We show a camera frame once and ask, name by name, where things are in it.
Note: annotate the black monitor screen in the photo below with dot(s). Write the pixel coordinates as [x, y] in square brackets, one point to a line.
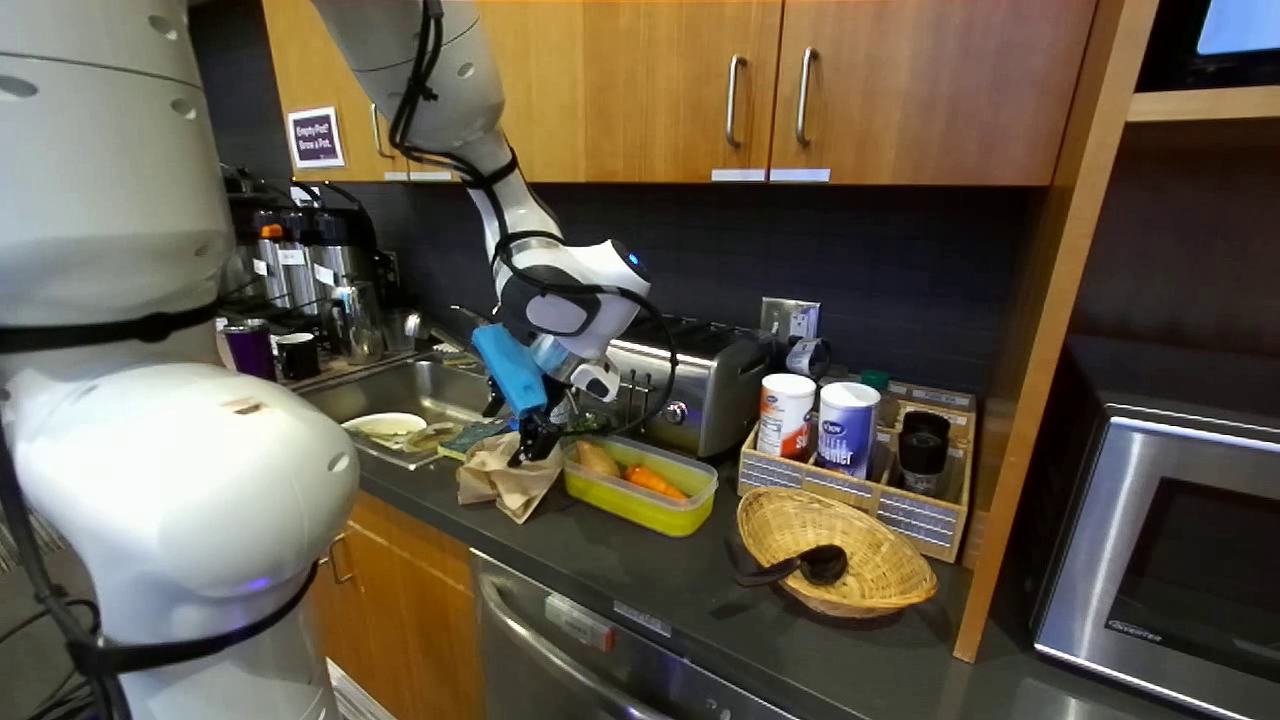
[1226, 33]

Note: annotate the black jar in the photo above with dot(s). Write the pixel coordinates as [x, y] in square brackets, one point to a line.
[923, 455]

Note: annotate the white cabinet label strip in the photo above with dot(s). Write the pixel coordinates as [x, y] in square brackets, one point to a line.
[737, 172]
[801, 172]

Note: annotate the brown paper towel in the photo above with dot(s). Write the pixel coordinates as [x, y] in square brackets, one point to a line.
[503, 483]

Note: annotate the steel coffee urn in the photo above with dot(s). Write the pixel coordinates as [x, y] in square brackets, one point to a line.
[287, 261]

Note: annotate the purple white sign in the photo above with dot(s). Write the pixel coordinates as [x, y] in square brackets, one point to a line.
[314, 138]

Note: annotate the dark purple mug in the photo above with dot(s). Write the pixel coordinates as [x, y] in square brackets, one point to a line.
[250, 350]

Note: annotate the white cup red print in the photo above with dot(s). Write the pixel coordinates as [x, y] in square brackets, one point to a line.
[786, 413]

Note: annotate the orange carrot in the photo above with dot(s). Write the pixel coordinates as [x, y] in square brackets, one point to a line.
[654, 483]

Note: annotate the stainless steel dishwasher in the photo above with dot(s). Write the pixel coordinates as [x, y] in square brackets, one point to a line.
[587, 653]

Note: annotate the grey round object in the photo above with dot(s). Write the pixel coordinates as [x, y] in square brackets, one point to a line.
[805, 357]

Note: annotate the wooden base cabinet door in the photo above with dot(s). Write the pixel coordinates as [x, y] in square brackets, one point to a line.
[402, 615]

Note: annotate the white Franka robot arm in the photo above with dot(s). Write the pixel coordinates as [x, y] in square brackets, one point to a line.
[161, 495]

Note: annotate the wooden crate box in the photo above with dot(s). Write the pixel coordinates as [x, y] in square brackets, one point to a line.
[923, 513]

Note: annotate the small green lid jar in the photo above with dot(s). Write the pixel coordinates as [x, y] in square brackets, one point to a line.
[872, 382]

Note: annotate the stainless steel microwave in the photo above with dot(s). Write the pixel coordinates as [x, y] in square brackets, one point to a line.
[1163, 561]

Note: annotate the silver wall outlet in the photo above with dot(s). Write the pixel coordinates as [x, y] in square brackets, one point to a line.
[789, 316]

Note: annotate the green yellow sponge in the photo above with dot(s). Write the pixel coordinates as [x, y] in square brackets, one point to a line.
[470, 441]

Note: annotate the stainless steel sink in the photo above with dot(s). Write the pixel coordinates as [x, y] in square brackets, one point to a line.
[402, 388]

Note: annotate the wooden cabinet side panel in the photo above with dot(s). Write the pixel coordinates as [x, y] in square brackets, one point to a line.
[1055, 332]

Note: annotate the black spoon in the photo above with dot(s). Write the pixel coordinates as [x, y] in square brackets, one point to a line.
[817, 564]

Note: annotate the white cup blue print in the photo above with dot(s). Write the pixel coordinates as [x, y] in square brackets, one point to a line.
[849, 426]

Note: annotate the black mug white inside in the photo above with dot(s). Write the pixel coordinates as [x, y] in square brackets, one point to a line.
[296, 357]

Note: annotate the wooden shelf board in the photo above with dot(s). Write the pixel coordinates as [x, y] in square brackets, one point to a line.
[1202, 107]

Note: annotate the woven wicker basket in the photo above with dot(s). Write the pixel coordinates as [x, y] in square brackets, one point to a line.
[866, 574]

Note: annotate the yellow-green plastic food container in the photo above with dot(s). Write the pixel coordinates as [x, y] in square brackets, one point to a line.
[641, 513]

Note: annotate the chrome faucet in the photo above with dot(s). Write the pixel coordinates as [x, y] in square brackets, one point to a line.
[412, 332]

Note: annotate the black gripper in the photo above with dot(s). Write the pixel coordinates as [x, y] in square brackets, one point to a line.
[583, 382]

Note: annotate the silver toaster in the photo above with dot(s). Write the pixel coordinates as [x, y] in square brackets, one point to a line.
[704, 387]

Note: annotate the tan round vegetable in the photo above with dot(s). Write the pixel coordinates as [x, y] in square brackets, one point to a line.
[596, 461]

